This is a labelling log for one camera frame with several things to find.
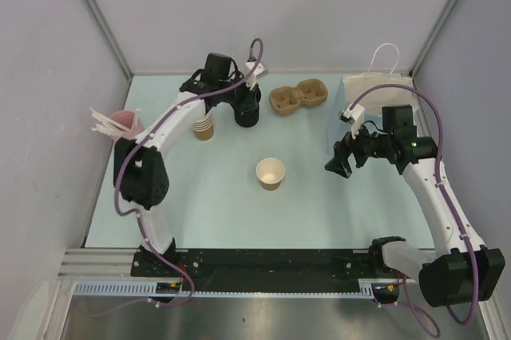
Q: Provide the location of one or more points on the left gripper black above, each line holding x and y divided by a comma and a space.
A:
248, 97

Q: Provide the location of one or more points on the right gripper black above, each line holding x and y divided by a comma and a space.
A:
338, 163

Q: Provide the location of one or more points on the single brown paper cup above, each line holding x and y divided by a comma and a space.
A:
270, 173

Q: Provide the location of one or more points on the light blue paper bag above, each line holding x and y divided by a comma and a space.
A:
352, 86

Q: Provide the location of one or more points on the pink cup holder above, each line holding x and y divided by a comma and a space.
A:
130, 120

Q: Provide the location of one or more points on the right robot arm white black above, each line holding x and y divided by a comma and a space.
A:
462, 268

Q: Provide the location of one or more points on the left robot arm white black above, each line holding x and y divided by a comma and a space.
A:
140, 176

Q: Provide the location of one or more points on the stack of black lids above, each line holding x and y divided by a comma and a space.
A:
246, 118

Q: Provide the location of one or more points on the brown cup carrier stack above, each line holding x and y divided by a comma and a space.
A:
309, 93

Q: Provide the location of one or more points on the stack of brown paper cups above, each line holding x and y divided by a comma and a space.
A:
204, 128

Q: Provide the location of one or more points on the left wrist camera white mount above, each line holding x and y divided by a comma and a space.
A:
253, 72

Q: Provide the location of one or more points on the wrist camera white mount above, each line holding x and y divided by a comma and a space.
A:
253, 72
354, 115

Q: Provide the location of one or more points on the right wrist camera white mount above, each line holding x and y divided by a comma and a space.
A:
354, 115

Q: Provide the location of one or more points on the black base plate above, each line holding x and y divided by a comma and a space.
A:
288, 271

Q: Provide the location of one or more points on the aluminium frame rail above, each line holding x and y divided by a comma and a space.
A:
97, 264

